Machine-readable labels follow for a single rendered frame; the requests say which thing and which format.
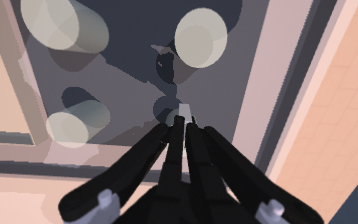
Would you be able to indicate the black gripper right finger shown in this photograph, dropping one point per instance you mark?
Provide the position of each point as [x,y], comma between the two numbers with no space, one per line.
[211,157]

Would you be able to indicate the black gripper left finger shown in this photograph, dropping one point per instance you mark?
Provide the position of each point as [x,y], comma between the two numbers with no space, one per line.
[100,200]

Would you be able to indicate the translucent grey cylinder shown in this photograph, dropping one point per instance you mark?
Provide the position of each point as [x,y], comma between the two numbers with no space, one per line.
[170,122]
[65,25]
[75,126]
[200,38]

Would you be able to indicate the shallow rectangular tray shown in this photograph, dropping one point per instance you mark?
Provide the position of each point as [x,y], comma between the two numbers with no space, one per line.
[15,129]

